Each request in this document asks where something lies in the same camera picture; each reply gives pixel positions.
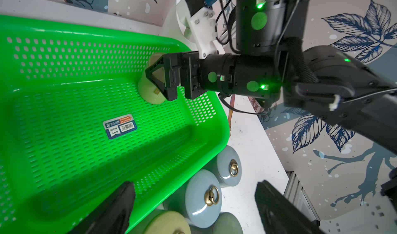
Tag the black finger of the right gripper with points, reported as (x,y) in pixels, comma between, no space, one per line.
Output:
(161,65)

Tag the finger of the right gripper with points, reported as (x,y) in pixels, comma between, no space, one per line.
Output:
(167,86)

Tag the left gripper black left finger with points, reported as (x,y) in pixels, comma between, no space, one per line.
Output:
(112,215)

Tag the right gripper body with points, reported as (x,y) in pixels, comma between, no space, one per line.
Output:
(192,74)

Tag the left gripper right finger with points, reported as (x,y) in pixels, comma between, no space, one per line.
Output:
(278,215)

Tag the grey green tea canister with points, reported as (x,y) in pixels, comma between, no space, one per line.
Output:
(226,223)

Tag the olive yellow tea canister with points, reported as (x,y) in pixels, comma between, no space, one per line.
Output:
(162,222)

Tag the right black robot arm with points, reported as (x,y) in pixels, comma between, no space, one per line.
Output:
(332,83)

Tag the green plastic basket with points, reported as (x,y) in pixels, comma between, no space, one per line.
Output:
(74,127)

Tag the white cylindrical device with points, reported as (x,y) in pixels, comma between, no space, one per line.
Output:
(176,27)

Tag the wooden spatula purple tip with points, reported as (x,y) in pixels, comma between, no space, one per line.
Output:
(230,112)

